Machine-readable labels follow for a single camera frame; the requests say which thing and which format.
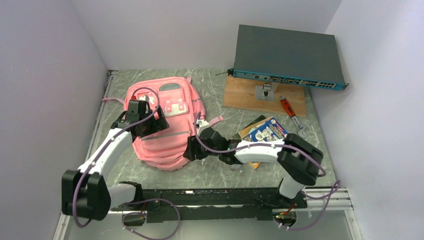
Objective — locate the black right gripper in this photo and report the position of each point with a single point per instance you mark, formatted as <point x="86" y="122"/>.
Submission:
<point x="193" y="148"/>

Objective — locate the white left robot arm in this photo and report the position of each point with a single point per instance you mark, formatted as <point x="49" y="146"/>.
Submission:
<point x="84" y="191"/>

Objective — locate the pink student backpack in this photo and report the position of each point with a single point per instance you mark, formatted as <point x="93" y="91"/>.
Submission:
<point x="180" y="102"/>

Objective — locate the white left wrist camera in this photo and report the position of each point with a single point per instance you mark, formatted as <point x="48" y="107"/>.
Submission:
<point x="145" y="99"/>

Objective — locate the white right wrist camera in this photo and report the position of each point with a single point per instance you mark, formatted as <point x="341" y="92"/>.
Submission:
<point x="201" y="125"/>

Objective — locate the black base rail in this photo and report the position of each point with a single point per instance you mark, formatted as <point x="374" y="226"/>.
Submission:
<point x="214" y="204"/>

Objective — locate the blue sticker book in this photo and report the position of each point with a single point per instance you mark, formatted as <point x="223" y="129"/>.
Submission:
<point x="270" y="131"/>

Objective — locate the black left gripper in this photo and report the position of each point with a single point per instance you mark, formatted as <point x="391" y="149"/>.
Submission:
<point x="158" y="124"/>

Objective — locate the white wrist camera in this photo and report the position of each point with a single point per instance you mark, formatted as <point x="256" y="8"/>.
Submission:
<point x="201" y="125"/>
<point x="145" y="99"/>

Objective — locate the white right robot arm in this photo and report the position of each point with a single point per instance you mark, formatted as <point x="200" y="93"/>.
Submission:
<point x="300" y="159"/>

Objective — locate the grey metal bracket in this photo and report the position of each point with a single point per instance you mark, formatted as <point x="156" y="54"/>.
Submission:
<point x="266" y="91"/>

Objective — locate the blue network switch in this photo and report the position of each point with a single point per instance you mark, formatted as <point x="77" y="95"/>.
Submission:
<point x="288" y="57"/>

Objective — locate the orange adjustable wrench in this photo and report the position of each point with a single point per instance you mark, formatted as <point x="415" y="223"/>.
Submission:
<point x="300" y="129"/>

